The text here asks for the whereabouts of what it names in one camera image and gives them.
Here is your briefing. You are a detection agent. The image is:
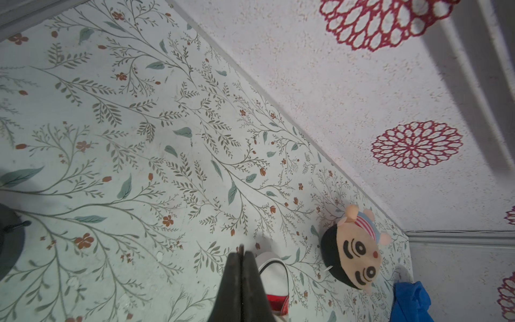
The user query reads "blue cap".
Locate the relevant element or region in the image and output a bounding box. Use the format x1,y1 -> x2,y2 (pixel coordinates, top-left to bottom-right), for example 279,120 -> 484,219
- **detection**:
390,281 -> 434,322

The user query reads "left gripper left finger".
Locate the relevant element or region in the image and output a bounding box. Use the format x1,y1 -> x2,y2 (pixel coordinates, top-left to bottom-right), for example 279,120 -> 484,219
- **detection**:
208,244 -> 244,322

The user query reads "plush doll head toy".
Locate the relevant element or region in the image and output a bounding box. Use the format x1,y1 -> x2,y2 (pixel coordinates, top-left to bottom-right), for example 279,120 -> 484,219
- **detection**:
320,205 -> 392,294

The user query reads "red sneaker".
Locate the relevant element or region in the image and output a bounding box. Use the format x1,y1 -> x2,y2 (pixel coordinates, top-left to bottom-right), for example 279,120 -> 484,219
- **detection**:
256,252 -> 290,321

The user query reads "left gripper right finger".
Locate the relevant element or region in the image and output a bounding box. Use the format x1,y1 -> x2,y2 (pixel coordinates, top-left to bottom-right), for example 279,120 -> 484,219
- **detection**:
241,251 -> 276,322

